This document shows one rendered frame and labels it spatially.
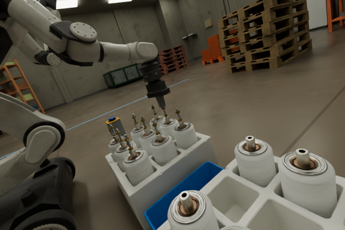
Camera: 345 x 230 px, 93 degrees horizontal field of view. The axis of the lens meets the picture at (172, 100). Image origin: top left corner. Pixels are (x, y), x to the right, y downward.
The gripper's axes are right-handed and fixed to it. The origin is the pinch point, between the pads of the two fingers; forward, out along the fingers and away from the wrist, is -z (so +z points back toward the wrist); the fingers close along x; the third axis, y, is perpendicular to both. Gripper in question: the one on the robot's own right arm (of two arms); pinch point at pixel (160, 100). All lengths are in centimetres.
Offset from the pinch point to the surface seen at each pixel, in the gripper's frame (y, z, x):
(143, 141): 15.1, -12.9, 5.1
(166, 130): 4.5, -13.6, -0.9
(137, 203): 35.3, -22.8, -3.8
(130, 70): -545, 21, 518
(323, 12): -632, 8, -206
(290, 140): -22, -37, -50
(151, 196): 30.9, -24.3, -6.0
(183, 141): 9.9, -16.1, -11.7
